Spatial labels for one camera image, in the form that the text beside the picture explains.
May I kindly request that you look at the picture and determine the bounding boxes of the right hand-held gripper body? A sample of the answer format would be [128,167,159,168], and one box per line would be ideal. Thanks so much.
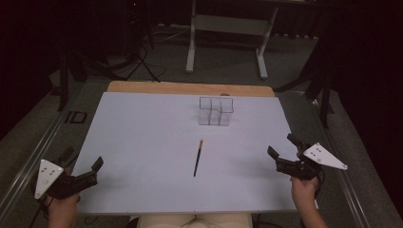
[275,142,349,181]

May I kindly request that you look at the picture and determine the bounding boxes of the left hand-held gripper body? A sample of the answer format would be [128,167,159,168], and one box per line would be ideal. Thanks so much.
[33,159,99,200]

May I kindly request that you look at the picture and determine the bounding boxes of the clear plastic organizer box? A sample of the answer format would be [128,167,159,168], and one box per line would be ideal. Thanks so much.
[198,96,235,127]

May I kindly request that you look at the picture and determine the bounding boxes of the black pencil with orange end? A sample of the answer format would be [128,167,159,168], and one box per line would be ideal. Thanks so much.
[193,139,204,178]

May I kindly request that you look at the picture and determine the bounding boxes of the person's left hand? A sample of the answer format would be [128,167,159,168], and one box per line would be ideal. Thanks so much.
[46,192,81,228]

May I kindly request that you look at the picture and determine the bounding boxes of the person's right hand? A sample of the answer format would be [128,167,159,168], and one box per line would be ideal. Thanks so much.
[290,175,320,208]

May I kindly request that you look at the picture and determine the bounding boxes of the black square floor plate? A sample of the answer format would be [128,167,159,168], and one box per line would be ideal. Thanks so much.
[64,110,88,125]

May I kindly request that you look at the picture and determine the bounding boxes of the black stand legs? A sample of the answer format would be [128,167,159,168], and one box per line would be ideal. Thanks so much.
[275,44,336,129]

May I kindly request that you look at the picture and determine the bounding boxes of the black tripod stand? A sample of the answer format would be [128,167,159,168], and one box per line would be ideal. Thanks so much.
[56,0,163,112]

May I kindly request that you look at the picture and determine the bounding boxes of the person's beige trousers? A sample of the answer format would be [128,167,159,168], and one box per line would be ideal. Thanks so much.
[135,213,255,228]

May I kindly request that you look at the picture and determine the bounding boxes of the metal floor rail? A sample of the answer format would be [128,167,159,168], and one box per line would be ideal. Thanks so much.
[0,83,86,217]
[302,91,373,228]

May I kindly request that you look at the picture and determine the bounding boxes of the left hand-held gripper cable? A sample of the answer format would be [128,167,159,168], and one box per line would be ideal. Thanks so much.
[28,179,50,228]

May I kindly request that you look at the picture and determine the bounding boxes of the white metal desk frame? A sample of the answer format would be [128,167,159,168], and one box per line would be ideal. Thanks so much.
[185,0,280,81]

